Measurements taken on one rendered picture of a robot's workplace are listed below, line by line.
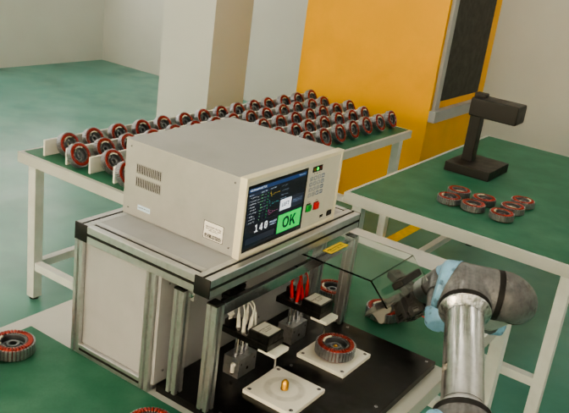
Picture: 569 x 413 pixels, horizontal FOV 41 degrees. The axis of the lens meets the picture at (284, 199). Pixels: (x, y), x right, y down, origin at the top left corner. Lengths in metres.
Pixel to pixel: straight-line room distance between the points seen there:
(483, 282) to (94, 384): 0.97
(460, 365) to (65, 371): 0.99
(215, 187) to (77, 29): 7.99
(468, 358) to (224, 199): 0.65
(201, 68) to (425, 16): 1.68
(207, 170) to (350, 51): 3.91
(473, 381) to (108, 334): 0.93
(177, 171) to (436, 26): 3.67
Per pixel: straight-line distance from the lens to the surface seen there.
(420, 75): 5.43
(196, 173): 1.86
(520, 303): 1.80
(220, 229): 1.84
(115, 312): 1.99
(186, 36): 5.91
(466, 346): 1.65
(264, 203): 1.84
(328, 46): 5.76
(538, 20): 7.06
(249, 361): 2.04
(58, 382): 2.02
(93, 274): 2.01
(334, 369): 2.10
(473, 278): 1.77
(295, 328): 2.19
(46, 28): 9.44
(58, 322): 2.28
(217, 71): 5.86
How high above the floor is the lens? 1.87
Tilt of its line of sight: 20 degrees down
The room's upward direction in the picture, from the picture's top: 8 degrees clockwise
